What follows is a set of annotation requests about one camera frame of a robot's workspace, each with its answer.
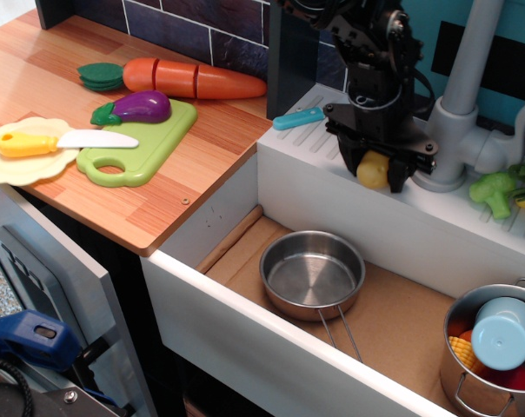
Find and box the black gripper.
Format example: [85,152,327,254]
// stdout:
[323,63,438,193]

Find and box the yellow toy potato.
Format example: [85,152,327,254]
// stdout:
[356,150,389,189]

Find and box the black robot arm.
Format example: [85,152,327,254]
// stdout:
[279,1,438,193]

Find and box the orange toy piece in pot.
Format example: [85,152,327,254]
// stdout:
[459,330,472,342]

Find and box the grey toy faucet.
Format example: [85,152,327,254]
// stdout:
[413,1,525,193]

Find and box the green toy broccoli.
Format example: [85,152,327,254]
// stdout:
[469,172,516,220]

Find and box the yellow toy corn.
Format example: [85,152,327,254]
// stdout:
[449,336,486,374]

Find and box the light blue plastic cup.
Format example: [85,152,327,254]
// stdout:
[471,297,525,371]

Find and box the orange toy carrot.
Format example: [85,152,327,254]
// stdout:
[76,57,269,101]

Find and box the purple toy eggplant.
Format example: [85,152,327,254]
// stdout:
[90,90,172,126]

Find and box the white toy sink unit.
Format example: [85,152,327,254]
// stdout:
[142,124,525,416]

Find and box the green plastic cutting board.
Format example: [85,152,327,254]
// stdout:
[76,99,197,188]

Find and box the red toy fruit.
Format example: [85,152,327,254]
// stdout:
[485,366,525,391]

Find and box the grey toy oven door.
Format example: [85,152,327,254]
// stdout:
[0,185,156,416]

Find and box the pale yellow plastic plate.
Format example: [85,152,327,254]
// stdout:
[0,116,79,186]

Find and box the blue clamp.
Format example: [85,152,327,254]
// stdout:
[0,309,82,372]

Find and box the toy fork blue handle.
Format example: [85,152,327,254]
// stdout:
[272,107,325,130]

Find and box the steel pan with wire handle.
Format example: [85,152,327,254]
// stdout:
[259,230,366,361]

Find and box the steel pot with handles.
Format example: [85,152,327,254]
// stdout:
[440,278,525,416]

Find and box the toy knife yellow handle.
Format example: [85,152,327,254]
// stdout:
[0,129,139,158]

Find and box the black braided cable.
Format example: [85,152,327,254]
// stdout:
[0,354,33,417]

